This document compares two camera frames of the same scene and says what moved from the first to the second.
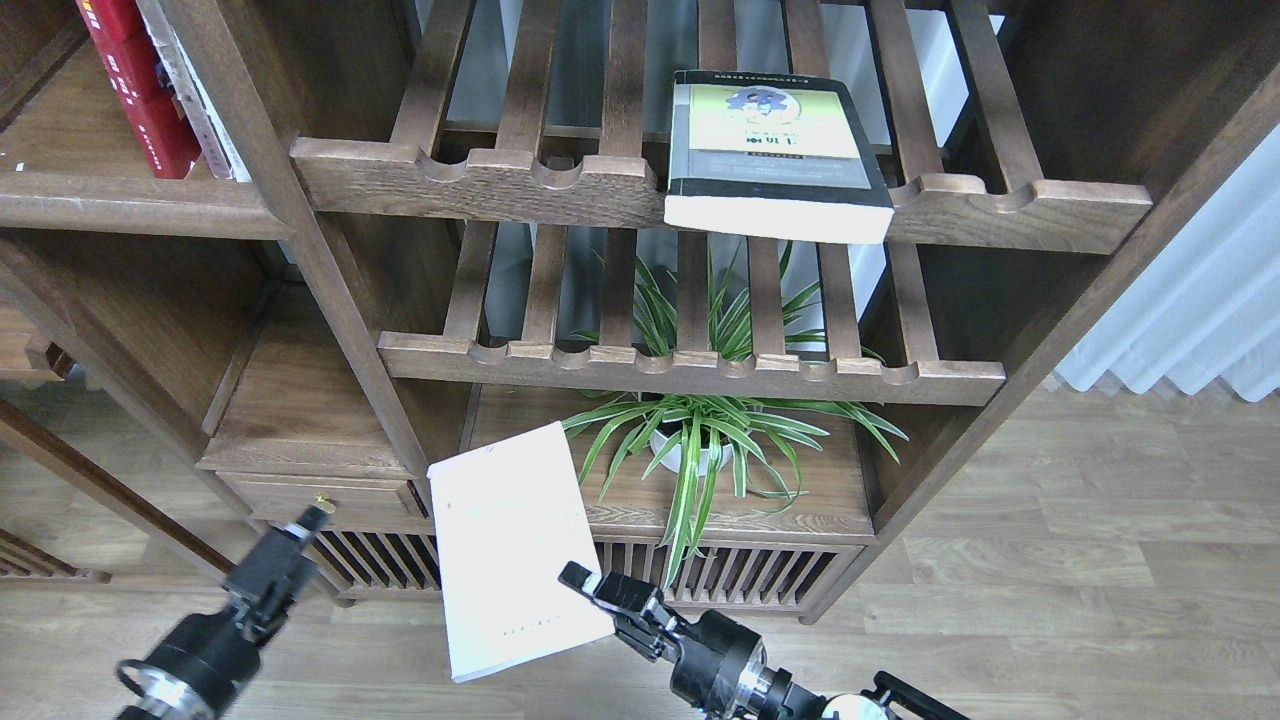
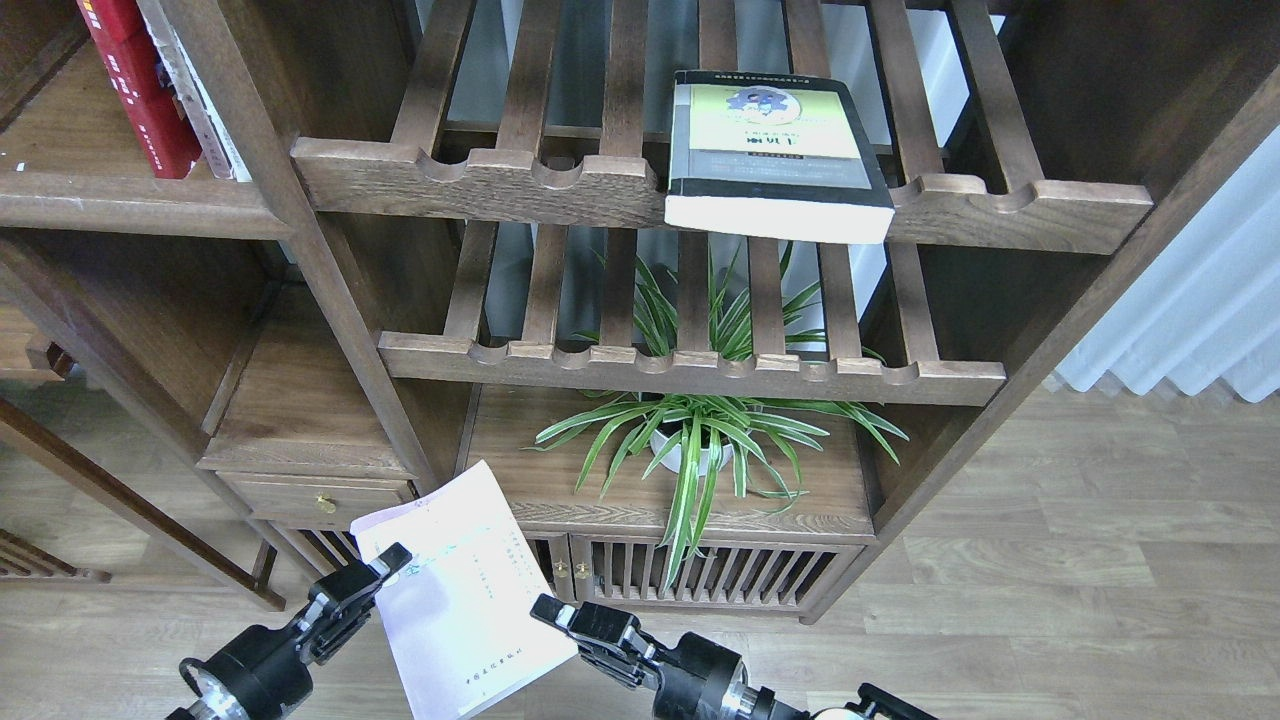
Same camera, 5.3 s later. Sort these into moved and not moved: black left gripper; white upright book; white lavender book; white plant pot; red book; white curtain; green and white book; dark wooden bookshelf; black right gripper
Moved: white lavender book; black right gripper; black left gripper
Not moved: red book; green and white book; white plant pot; dark wooden bookshelf; white upright book; white curtain
